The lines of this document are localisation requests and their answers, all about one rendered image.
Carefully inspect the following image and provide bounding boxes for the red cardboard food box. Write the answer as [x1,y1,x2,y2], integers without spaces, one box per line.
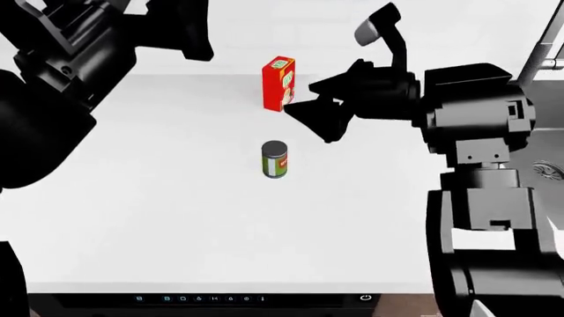
[261,55,297,114]

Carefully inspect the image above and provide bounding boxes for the black dishwasher control panel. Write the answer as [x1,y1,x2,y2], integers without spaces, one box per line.
[26,291,385,317]

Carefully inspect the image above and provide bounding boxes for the silver metal faucet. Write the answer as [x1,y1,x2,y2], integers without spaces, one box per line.
[516,0,564,85]

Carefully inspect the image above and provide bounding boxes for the green labelled tin can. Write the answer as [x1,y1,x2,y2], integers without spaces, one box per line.
[260,139,289,180]

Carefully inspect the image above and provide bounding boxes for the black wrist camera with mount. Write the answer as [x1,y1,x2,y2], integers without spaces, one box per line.
[353,2,410,76]

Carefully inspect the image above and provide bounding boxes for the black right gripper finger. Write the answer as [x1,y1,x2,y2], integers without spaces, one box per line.
[308,70,354,100]
[284,98,354,144]

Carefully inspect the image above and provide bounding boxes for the grey metal sink basin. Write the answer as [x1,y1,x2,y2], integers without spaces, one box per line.
[506,78,564,219]

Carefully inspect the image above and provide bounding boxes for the round metal sink drain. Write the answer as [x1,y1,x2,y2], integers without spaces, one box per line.
[531,159,564,182]

